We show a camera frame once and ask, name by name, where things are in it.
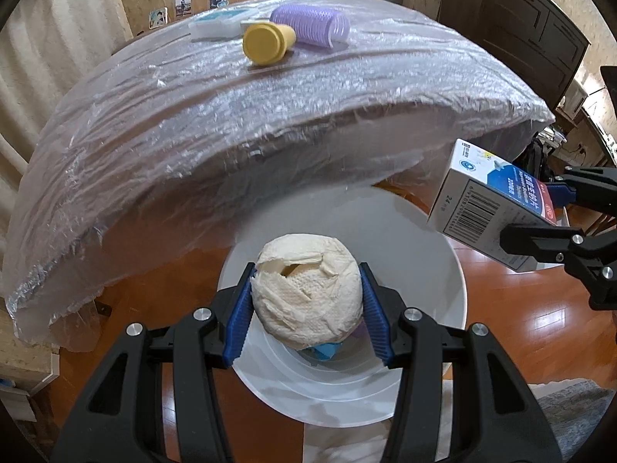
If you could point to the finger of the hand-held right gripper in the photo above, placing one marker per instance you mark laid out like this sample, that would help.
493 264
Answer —
593 188
540 241

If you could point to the white blue red medicine box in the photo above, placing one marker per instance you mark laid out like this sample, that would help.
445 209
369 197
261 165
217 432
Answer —
482 202

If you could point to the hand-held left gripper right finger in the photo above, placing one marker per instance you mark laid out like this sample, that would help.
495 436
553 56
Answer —
373 318

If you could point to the blue packet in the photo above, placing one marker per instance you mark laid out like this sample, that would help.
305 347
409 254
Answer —
328 351

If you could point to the beige curtain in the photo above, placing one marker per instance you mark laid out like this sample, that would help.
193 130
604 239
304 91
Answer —
48 58

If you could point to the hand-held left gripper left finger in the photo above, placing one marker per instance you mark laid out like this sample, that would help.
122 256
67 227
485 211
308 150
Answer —
238 328

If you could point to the dark wooden dresser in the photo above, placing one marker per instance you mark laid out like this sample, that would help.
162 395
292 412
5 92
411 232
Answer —
506 19

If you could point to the black backpack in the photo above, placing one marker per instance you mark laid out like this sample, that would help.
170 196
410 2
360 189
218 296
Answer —
532 149

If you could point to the small wooden desk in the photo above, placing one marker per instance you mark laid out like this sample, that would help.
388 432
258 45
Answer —
593 120

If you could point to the plastic-wrapped table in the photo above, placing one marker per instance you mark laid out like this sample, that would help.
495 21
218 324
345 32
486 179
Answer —
193 130

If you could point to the white box teal label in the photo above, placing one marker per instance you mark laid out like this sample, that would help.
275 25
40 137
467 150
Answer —
217 24

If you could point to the small white photo frame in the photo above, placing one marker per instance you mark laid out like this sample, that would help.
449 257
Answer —
158 18

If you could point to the white plastic bin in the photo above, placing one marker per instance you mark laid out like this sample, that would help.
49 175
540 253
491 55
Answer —
424 299

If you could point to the yellow plastic cup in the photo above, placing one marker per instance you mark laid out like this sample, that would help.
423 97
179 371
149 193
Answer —
265 43

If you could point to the paper towel ball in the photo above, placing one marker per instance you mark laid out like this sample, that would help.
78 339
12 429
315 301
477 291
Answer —
308 294

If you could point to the grey patterned rug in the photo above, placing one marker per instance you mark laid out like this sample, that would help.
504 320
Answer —
573 415

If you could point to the purple hair roller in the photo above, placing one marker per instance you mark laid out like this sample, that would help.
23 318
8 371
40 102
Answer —
313 26

